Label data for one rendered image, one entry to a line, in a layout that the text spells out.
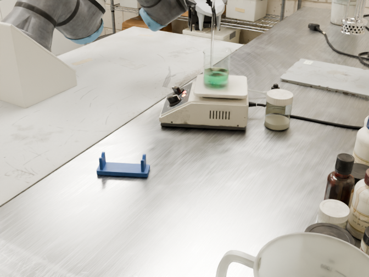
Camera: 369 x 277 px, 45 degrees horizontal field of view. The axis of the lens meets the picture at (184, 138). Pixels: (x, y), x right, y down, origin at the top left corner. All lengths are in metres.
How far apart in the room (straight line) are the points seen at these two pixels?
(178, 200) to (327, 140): 0.39
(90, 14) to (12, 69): 0.33
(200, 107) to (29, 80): 0.44
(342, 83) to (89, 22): 0.75
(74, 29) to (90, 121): 0.38
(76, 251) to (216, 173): 0.31
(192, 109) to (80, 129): 0.26
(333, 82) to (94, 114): 0.66
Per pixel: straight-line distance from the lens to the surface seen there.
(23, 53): 1.16
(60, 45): 4.00
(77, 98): 1.22
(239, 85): 1.05
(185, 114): 1.01
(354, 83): 1.34
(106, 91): 1.24
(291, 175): 0.89
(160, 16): 1.24
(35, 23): 1.26
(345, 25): 1.32
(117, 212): 0.78
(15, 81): 1.18
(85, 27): 1.39
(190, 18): 1.11
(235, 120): 1.01
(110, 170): 0.87
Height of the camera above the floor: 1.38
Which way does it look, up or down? 29 degrees down
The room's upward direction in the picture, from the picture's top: straight up
